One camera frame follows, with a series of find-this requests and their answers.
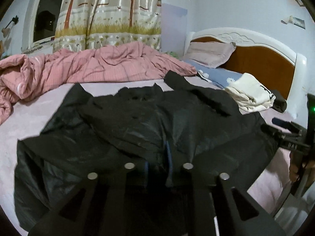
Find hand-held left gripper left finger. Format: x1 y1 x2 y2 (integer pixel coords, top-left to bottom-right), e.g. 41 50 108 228
28 161 150 236

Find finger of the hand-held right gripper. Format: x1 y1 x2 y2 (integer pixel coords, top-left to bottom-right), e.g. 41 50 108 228
271 117 302 134
260 124 286 143

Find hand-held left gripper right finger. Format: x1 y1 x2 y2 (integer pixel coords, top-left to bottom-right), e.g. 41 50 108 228
165 140 287 236

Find black puffer jacket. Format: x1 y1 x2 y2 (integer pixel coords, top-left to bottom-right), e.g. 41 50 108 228
13 70 278 236

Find white folded clothes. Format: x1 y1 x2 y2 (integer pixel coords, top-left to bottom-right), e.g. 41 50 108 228
224 72 276 112

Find person's right hand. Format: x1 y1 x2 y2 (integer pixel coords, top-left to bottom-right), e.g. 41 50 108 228
289 152 315 184

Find dark folded cloth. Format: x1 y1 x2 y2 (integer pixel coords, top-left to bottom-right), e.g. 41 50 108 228
271 91 287 113

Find white wooden bed headboard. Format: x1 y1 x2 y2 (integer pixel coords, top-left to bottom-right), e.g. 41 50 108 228
184 27 308 121

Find blue floral pillow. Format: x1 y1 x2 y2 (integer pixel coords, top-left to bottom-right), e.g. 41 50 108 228
182 59 244 90

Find pink pillow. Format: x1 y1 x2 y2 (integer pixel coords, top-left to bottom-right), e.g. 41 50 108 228
183 42 237 69

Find pink checked quilt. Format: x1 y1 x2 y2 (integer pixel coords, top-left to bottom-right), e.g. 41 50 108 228
0 41 197 126

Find tree print curtain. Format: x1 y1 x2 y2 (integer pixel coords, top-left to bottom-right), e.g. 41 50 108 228
53 0 163 53

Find white framed window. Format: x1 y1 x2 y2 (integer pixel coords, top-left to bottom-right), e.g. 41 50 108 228
28 0 70 50

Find pale purple wall panel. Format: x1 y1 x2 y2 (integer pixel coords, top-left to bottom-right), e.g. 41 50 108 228
160 4 188 57

